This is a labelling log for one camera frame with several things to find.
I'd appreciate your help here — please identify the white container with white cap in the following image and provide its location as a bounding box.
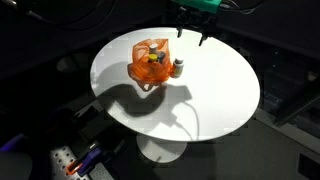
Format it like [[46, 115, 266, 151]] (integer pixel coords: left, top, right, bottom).
[[170, 57, 185, 79]]

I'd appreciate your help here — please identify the grey round object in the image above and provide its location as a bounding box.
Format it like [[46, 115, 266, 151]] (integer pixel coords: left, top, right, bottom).
[[55, 53, 91, 74]]

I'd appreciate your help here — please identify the white table pedestal base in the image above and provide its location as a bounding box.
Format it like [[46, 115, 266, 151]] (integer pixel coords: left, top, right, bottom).
[[135, 132, 188, 164]]

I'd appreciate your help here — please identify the black cable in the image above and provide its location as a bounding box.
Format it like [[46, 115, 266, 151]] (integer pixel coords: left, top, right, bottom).
[[218, 0, 268, 15]]

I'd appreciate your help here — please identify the orange plastic bag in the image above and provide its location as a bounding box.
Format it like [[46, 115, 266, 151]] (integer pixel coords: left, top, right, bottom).
[[127, 38, 175, 92]]

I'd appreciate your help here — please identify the small white capped bottle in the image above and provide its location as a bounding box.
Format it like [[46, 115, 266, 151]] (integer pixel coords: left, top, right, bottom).
[[149, 43, 160, 54]]

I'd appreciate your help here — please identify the perforated metal plate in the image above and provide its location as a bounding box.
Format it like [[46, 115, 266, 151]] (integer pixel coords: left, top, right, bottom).
[[49, 143, 116, 180]]

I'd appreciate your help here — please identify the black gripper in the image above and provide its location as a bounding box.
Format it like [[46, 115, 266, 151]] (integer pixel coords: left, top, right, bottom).
[[175, 5, 219, 47]]

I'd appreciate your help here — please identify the grey rounded object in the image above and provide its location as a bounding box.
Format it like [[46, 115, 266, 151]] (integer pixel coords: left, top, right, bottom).
[[0, 151, 33, 180]]

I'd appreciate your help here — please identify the yellow capped bottle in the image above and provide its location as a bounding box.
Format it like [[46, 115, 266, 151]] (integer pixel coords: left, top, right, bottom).
[[147, 53, 160, 75]]

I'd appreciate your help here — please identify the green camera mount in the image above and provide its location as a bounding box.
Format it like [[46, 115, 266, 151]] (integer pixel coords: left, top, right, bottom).
[[171, 0, 224, 14]]

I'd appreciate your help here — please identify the purple clamp with orange handle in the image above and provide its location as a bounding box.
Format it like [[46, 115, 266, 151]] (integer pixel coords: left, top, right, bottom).
[[65, 146, 105, 178]]

